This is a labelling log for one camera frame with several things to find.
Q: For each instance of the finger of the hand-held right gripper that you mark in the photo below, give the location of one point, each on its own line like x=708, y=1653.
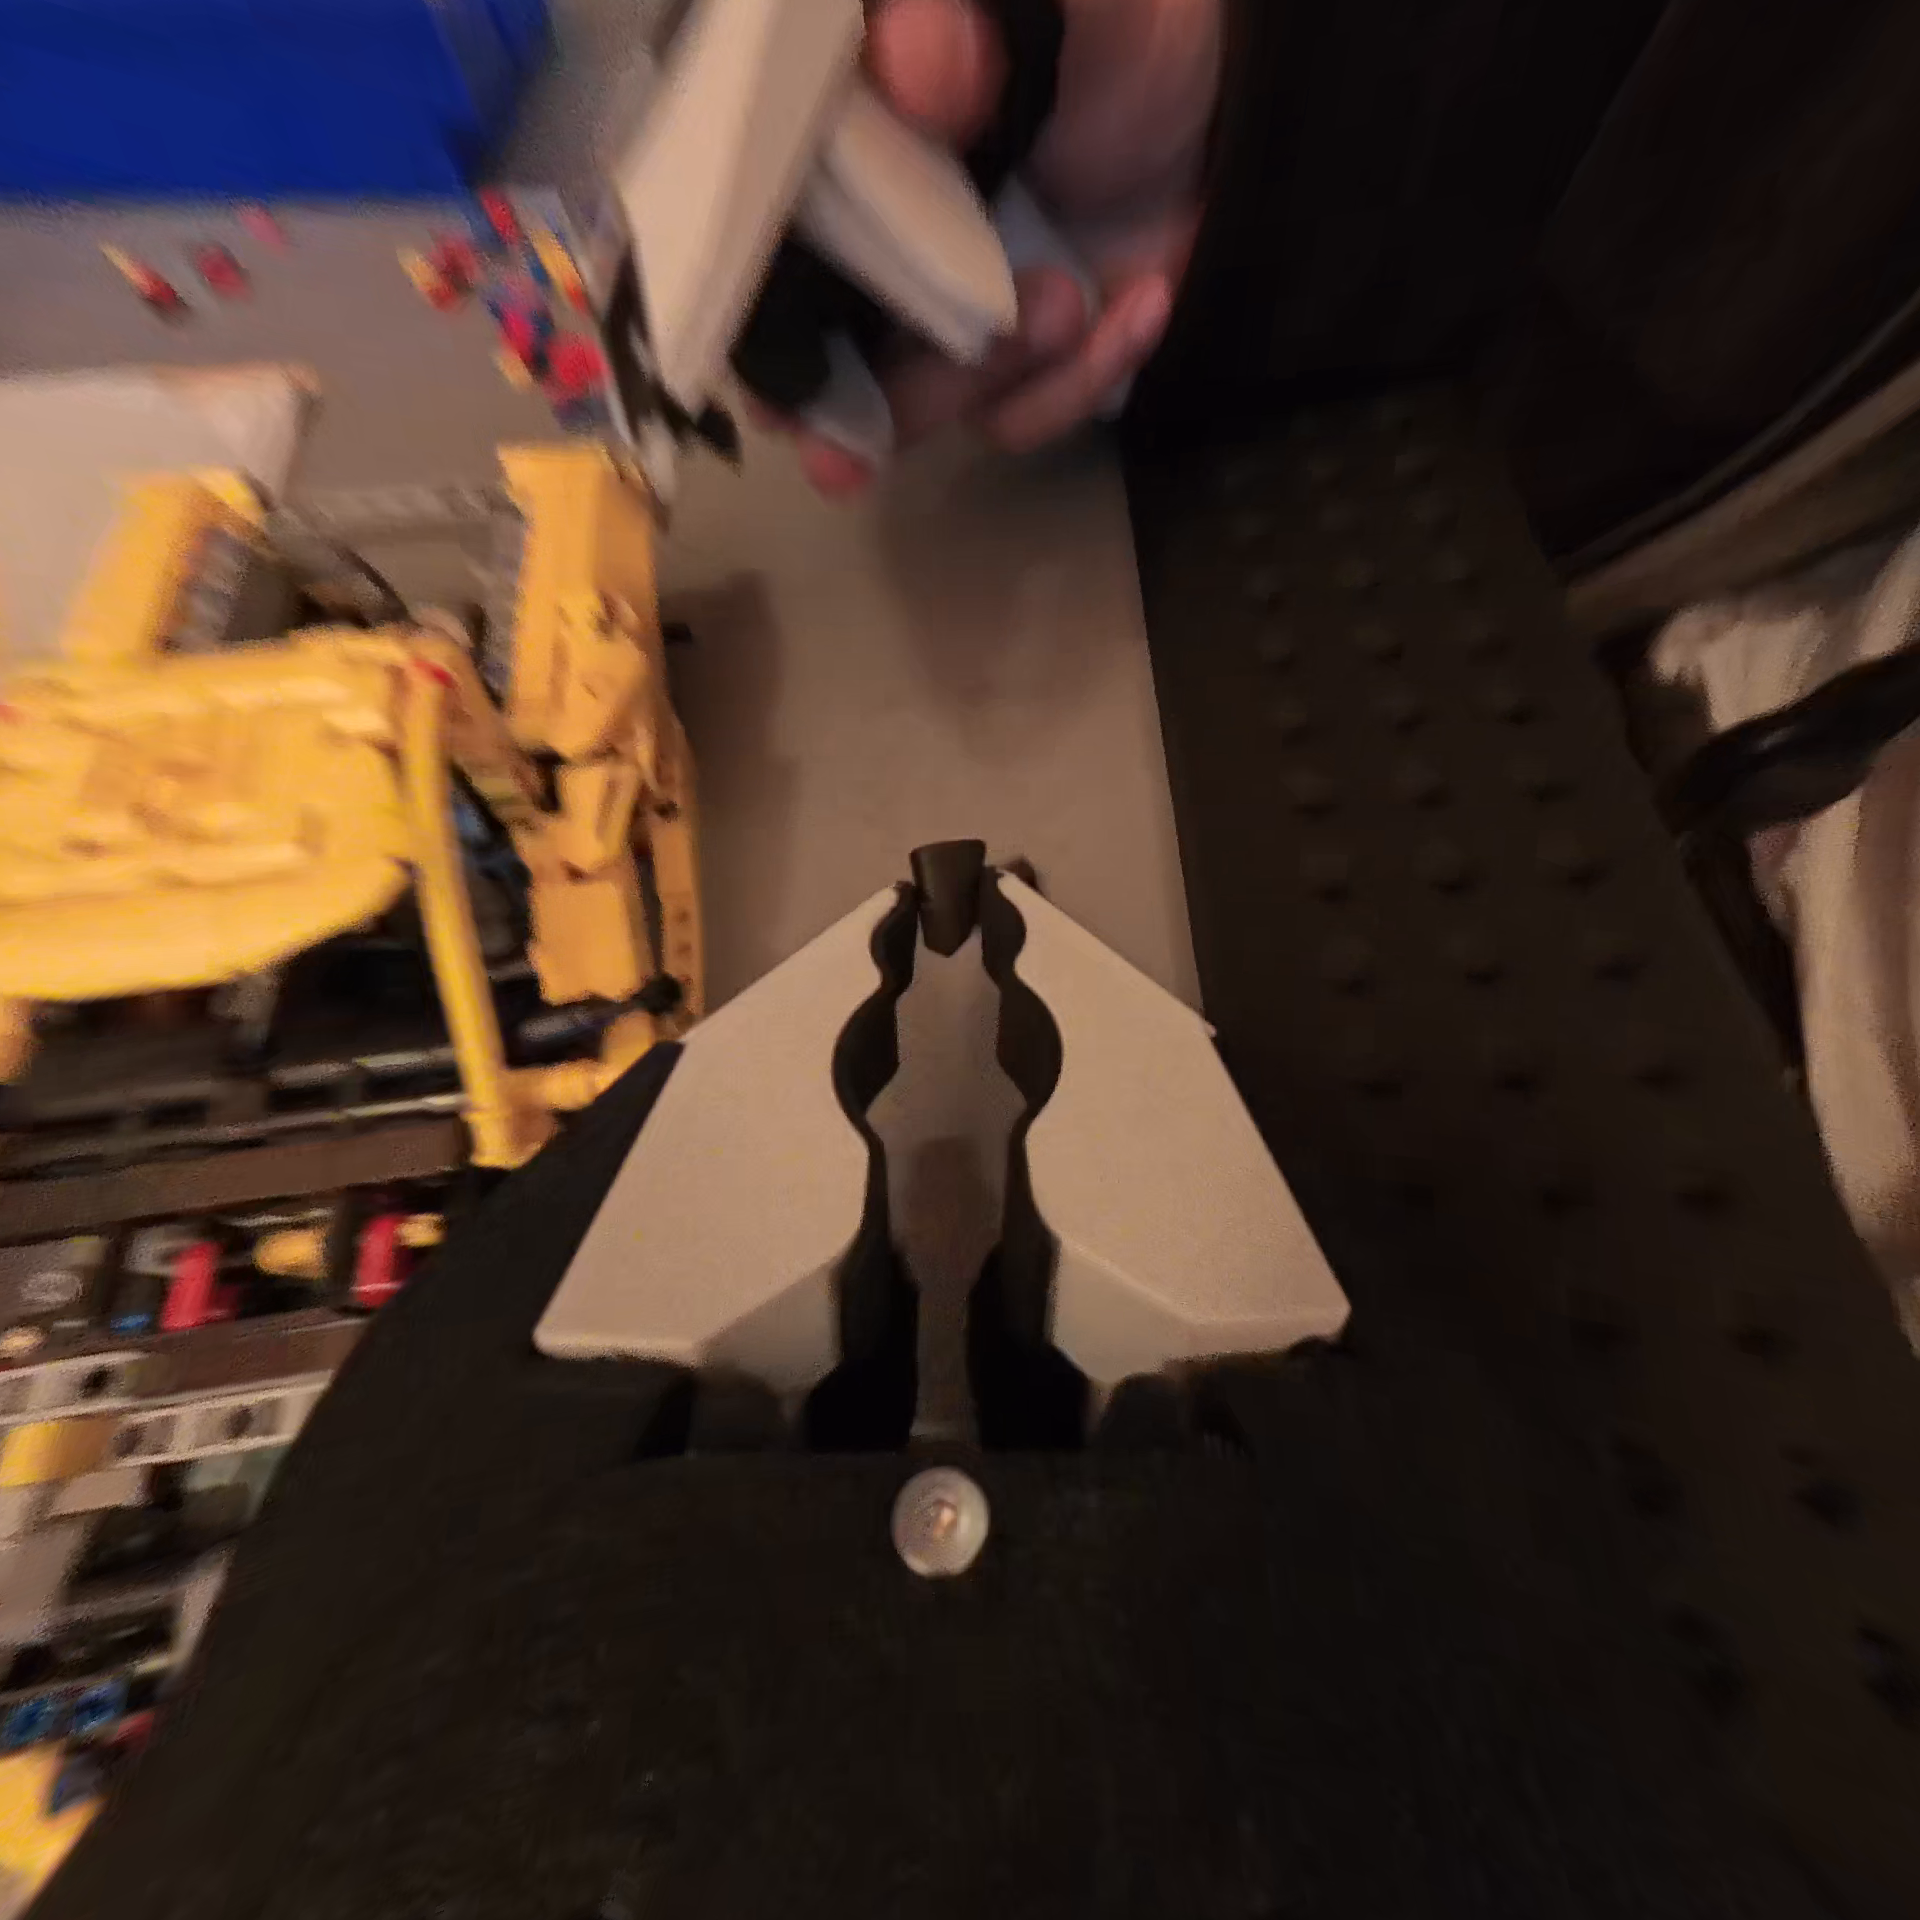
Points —
x=722, y=182

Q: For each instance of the blue storage bin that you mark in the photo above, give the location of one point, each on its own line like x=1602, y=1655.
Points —
x=226, y=90

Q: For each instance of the person's dark jacket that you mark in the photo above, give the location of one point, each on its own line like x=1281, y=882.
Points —
x=1725, y=225

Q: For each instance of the yellow brick car model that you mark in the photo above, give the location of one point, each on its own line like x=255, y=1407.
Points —
x=226, y=780

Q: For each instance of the person's pale trousers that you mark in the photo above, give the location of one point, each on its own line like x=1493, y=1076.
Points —
x=1862, y=974

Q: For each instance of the instruction booklet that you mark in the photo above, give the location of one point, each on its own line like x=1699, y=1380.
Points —
x=135, y=436

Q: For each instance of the pile of small coloured pins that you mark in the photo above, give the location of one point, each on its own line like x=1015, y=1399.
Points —
x=525, y=330

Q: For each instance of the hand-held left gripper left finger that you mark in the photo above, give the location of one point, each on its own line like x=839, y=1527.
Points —
x=706, y=1201

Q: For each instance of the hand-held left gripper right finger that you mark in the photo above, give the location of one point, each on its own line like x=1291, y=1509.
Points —
x=1185, y=1201

